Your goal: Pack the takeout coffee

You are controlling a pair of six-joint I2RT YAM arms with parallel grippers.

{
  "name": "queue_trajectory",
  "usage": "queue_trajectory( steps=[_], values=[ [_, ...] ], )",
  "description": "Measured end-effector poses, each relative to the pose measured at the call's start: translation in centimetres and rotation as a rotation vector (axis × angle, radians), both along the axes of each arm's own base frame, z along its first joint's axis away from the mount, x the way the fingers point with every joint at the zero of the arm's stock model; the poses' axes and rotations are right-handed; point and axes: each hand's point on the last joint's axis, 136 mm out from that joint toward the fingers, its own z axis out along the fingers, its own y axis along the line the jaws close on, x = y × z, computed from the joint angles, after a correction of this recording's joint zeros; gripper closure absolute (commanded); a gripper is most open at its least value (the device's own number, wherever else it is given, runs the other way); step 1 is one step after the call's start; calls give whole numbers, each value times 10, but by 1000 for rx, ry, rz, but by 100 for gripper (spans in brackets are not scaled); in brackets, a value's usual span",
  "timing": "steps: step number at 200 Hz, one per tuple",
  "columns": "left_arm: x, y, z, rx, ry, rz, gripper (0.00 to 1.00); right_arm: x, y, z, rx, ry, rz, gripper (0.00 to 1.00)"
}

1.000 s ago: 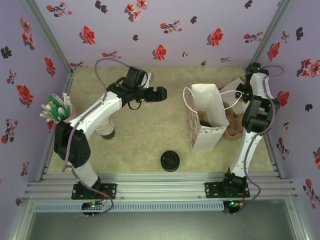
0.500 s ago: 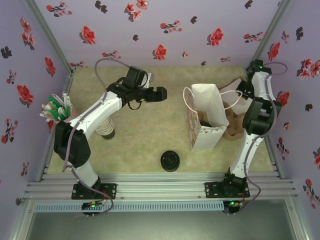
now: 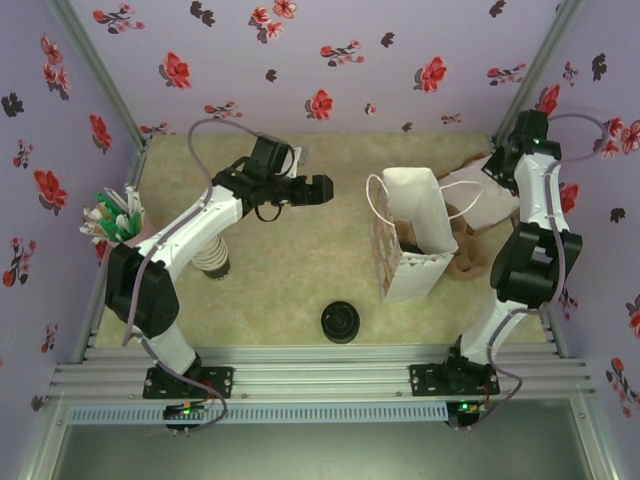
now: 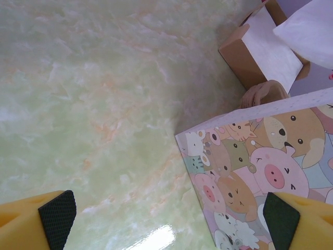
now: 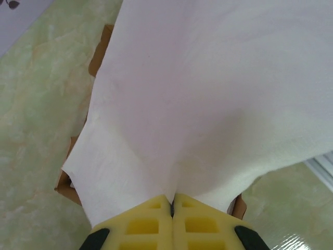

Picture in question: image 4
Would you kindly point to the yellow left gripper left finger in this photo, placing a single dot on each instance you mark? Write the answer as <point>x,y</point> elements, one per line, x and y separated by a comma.
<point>18,226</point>

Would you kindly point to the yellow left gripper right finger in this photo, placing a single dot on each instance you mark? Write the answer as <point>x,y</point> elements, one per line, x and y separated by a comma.
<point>314,226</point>

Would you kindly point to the cartoon animal paper bag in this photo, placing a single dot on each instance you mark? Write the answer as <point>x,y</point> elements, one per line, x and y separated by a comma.
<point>234,169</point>

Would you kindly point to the white paper napkin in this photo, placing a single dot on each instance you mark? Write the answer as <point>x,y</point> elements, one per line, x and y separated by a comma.
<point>309,31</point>
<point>270,57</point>

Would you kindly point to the brown pulp cup carrier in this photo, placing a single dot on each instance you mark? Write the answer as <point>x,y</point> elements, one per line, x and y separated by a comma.
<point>260,93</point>

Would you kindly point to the white napkin on cardboard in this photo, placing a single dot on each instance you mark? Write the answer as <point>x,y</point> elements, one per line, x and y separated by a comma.
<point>239,57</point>

